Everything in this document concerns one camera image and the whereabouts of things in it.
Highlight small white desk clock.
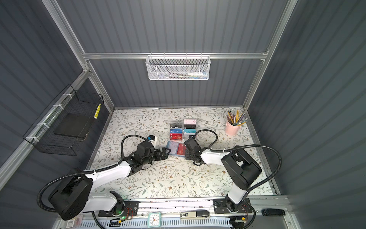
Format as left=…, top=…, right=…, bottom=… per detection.
left=147, top=212, right=162, bottom=228

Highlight red vip card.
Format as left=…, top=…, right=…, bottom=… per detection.
left=177, top=144, right=186, bottom=157
left=170, top=133, right=183, bottom=140

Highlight teal VIP card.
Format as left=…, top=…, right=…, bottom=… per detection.
left=184, top=128, right=197, bottom=134

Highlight grey black handheld device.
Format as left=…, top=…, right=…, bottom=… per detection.
left=180, top=210, right=210, bottom=220

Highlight blue leather card holder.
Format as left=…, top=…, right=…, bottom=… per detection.
left=166, top=141, right=186, bottom=157

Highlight blue VIP card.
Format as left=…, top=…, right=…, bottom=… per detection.
left=170, top=128, right=183, bottom=134

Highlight black VIP logo card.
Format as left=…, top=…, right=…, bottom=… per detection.
left=170, top=122, right=182, bottom=129

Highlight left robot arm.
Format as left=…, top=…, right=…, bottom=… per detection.
left=48, top=141, right=171, bottom=220

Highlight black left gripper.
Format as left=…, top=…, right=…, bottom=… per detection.
left=142, top=147, right=171, bottom=167

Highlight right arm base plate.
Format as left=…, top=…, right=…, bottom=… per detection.
left=213, top=198, right=253, bottom=214

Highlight small label packet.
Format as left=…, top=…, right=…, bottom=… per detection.
left=65, top=215, right=83, bottom=229

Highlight clear acrylic card display stand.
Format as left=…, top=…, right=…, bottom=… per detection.
left=170, top=120, right=197, bottom=134

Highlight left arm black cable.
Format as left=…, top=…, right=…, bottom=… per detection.
left=36, top=134, right=149, bottom=213

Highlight pink metal pencil bucket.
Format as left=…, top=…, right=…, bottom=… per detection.
left=225, top=121, right=241, bottom=136

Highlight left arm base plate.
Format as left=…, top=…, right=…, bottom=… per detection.
left=98, top=201, right=140, bottom=218

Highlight black wire wall basket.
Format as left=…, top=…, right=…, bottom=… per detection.
left=23, top=86, right=104, bottom=156

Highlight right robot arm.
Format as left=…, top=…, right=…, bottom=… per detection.
left=184, top=137, right=262, bottom=211

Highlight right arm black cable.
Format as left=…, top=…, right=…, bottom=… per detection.
left=193, top=128, right=283, bottom=193

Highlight white wire mesh basket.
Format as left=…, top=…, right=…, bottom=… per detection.
left=145, top=56, right=211, bottom=81

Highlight pink VIP card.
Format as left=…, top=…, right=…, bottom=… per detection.
left=184, top=119, right=197, bottom=125

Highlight black remote device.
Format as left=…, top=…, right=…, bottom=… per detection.
left=261, top=209, right=286, bottom=217

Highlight black card with gold lines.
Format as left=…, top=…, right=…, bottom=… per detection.
left=184, top=124, right=196, bottom=129

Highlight markers in mesh basket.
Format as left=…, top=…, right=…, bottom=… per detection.
left=164, top=72, right=209, bottom=80

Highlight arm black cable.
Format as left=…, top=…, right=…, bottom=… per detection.
left=193, top=128, right=283, bottom=193
left=36, top=134, right=149, bottom=213

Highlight red VIP card in stand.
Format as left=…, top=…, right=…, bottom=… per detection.
left=170, top=133, right=183, bottom=140

